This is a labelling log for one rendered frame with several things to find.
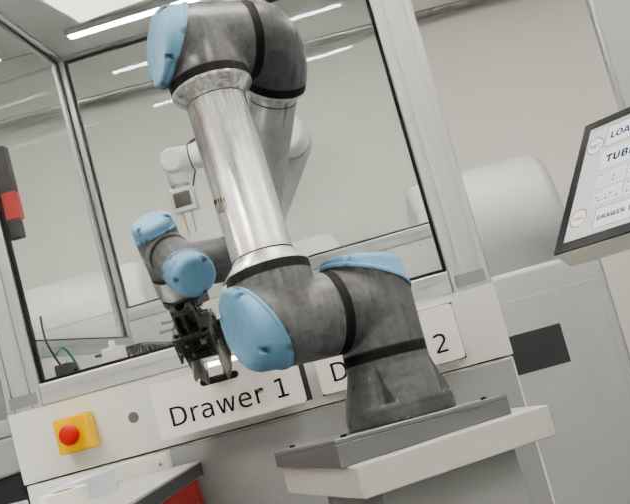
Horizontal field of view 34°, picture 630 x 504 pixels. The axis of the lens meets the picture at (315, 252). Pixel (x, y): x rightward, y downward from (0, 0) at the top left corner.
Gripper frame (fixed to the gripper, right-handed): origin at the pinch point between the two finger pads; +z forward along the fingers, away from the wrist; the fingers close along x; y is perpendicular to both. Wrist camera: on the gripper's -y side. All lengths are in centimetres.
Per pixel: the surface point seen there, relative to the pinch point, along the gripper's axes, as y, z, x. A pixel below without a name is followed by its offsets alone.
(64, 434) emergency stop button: -2.7, 6.3, -33.5
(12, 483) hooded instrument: -65, 62, -82
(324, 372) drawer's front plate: -6.1, 10.9, 18.5
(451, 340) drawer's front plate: -5.8, 11.3, 44.1
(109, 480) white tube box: 15.0, 6.0, -22.1
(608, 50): -222, 55, 139
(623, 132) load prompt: -18, -16, 86
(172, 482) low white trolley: 19.7, 6.4, -10.0
